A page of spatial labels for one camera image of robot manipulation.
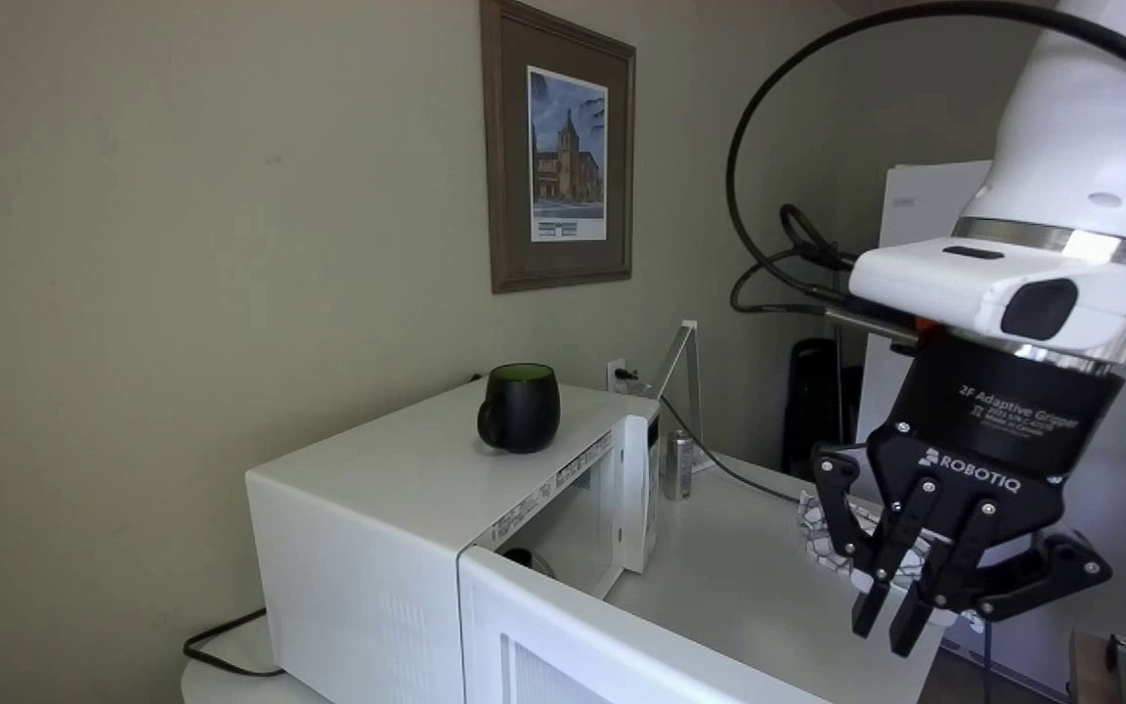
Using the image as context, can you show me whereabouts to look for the black and white patterned cloth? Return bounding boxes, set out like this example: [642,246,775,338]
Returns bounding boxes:
[796,488,986,629]

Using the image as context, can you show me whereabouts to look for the white microwave door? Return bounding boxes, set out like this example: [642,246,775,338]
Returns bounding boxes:
[457,545,823,704]

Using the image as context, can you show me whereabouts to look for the silver drink can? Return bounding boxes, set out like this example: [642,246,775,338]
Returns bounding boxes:
[665,429,697,503]

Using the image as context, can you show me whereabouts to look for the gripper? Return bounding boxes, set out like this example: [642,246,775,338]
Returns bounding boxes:
[812,335,1126,658]

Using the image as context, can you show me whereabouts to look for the white folding lamp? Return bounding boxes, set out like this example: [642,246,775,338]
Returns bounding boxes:
[654,320,705,449]

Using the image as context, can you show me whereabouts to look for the black mug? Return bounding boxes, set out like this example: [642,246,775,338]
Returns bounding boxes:
[477,364,562,455]

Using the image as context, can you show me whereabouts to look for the black cable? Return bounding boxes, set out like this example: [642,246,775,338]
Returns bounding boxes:
[622,368,804,506]
[182,607,286,679]

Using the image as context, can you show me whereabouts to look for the framed picture of church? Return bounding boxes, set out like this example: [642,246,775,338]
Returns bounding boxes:
[480,0,637,295]

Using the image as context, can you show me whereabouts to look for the white microwave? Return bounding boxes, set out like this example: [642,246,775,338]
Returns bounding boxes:
[245,379,823,704]

